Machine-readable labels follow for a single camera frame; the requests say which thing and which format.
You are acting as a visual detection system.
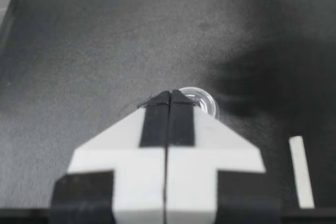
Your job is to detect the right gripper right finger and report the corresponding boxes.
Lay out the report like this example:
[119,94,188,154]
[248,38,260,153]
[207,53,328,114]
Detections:
[165,89,284,224]

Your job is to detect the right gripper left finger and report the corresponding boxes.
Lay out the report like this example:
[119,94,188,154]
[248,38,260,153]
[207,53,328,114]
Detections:
[51,90,168,224]

